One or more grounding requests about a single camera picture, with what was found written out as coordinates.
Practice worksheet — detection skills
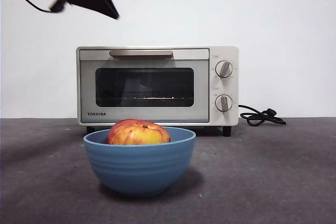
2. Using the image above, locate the black oven power cable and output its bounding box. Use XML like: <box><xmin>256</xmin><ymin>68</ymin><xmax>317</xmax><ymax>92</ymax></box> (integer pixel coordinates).
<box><xmin>238</xmin><ymin>104</ymin><xmax>287</xmax><ymax>126</ymax></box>

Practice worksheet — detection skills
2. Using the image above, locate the oven wire rack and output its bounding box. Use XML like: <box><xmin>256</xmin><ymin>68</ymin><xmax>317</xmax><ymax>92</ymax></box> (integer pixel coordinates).
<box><xmin>123</xmin><ymin>95</ymin><xmax>184</xmax><ymax>101</ymax></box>

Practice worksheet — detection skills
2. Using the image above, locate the oven temperature knob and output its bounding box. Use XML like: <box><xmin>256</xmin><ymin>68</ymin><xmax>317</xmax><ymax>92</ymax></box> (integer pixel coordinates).
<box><xmin>215</xmin><ymin>60</ymin><xmax>235</xmax><ymax>79</ymax></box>

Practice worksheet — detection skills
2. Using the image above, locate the blue ribbed bowl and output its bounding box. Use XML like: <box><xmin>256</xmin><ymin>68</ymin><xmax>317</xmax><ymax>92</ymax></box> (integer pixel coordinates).
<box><xmin>83</xmin><ymin>126</ymin><xmax>196</xmax><ymax>197</ymax></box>

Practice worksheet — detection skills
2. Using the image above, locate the oven timer knob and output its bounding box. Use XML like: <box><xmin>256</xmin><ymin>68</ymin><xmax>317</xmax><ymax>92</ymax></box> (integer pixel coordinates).
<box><xmin>215</xmin><ymin>94</ymin><xmax>233</xmax><ymax>112</ymax></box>

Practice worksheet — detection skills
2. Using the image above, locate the oven door with glass window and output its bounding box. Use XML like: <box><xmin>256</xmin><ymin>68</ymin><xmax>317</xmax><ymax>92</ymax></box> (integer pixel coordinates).
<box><xmin>79</xmin><ymin>48</ymin><xmax>210</xmax><ymax>124</ymax></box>

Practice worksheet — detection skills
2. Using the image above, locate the cream Toshiba toaster oven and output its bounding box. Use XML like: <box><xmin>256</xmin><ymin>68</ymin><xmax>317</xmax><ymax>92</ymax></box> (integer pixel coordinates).
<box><xmin>76</xmin><ymin>46</ymin><xmax>239</xmax><ymax>137</ymax></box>

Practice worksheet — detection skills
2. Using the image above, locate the red yellow apple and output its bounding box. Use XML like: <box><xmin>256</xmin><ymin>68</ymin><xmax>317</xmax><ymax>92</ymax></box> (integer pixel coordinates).
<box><xmin>106</xmin><ymin>119</ymin><xmax>171</xmax><ymax>145</ymax></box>

